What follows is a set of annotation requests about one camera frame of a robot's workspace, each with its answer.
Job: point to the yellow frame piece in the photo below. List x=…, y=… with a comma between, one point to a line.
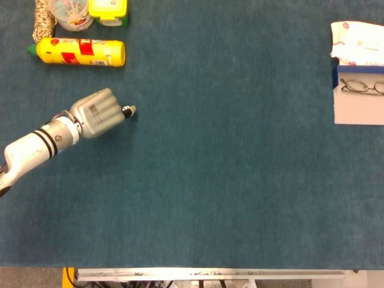
x=66, y=277

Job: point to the thin black frame eyeglasses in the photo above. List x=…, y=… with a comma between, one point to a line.
x=369, y=89

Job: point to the aluminium rail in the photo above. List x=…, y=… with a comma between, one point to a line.
x=210, y=273

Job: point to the yellow bottle with green cap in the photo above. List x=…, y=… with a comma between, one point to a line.
x=60, y=52

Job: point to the clear plastic jar of clips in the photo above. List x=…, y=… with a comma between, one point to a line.
x=72, y=15

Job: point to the white tissue pack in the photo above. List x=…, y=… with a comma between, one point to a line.
x=357, y=42

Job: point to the blue felt table cloth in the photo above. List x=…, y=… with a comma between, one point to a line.
x=210, y=180

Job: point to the open blue grey glasses case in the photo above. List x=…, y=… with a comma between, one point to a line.
x=357, y=111

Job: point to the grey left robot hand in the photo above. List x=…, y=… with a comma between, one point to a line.
x=96, y=117

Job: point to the green container with yellow lid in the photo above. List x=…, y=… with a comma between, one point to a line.
x=109, y=12

